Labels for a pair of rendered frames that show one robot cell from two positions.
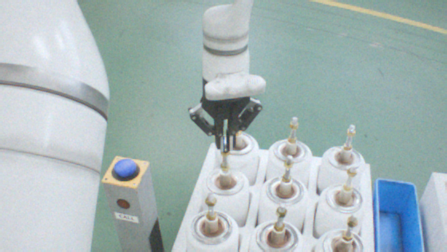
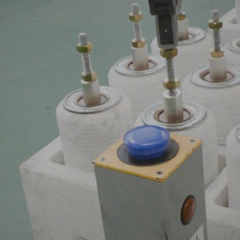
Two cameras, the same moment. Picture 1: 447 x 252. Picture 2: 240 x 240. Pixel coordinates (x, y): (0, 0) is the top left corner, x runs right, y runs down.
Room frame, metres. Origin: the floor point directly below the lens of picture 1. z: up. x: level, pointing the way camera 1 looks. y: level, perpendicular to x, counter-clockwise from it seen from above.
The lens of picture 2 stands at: (0.37, 0.62, 0.58)
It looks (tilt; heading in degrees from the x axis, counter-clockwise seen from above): 27 degrees down; 295
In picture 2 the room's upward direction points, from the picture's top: 7 degrees counter-clockwise
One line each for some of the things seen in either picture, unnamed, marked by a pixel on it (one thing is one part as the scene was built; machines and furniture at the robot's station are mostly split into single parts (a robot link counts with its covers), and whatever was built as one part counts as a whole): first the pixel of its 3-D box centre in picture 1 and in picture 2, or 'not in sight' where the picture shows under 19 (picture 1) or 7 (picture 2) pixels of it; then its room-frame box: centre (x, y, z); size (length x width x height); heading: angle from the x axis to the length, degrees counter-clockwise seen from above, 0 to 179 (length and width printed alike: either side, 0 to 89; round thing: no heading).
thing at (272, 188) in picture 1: (285, 190); (218, 76); (0.56, -0.12, 0.25); 0.08 x 0.08 x 0.01
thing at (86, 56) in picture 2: not in sight; (86, 63); (0.70, -0.03, 0.30); 0.01 x 0.01 x 0.08; 80
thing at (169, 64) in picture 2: (225, 159); (170, 69); (0.58, 0.00, 0.31); 0.01 x 0.01 x 0.08; 74
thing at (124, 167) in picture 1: (125, 169); (147, 144); (0.55, 0.18, 0.32); 0.04 x 0.04 x 0.02
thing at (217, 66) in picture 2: (285, 186); (217, 67); (0.56, -0.12, 0.26); 0.02 x 0.02 x 0.03
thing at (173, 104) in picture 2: (225, 177); (173, 105); (0.58, 0.00, 0.26); 0.02 x 0.02 x 0.03
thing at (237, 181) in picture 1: (225, 182); (174, 116); (0.58, 0.00, 0.25); 0.08 x 0.08 x 0.01
